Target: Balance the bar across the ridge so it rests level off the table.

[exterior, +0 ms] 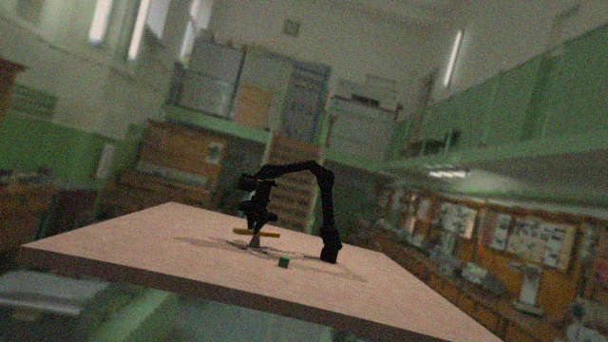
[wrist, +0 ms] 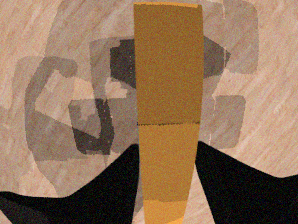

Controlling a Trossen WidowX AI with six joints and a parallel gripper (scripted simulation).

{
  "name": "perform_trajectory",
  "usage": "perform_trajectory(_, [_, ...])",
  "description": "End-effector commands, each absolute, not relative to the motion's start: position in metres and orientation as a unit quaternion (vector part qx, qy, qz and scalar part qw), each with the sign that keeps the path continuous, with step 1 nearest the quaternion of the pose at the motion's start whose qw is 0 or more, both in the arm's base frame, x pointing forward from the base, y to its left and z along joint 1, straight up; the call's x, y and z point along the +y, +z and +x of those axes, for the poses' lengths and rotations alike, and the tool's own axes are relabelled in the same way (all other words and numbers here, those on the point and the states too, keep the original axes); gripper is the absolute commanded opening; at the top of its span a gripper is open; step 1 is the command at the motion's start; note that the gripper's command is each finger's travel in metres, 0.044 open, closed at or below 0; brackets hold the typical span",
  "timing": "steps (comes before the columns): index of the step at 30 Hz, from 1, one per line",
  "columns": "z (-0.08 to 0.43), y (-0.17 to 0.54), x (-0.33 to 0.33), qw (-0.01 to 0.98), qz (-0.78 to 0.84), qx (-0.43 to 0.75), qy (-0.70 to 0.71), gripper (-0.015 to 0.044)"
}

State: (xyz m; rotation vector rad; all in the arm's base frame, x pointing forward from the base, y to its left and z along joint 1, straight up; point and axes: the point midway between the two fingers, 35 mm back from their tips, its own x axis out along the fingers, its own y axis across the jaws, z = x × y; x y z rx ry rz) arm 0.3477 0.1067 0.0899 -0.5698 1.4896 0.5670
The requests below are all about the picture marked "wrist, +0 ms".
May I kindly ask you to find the orange bar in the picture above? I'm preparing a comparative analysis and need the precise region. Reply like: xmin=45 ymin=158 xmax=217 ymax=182
xmin=133 ymin=2 xmax=205 ymax=224

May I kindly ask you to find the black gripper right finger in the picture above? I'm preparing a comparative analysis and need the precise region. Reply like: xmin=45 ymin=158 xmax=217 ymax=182
xmin=194 ymin=140 xmax=298 ymax=224

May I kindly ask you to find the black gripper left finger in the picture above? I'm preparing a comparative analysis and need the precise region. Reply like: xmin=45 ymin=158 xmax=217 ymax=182
xmin=0 ymin=144 xmax=140 ymax=224

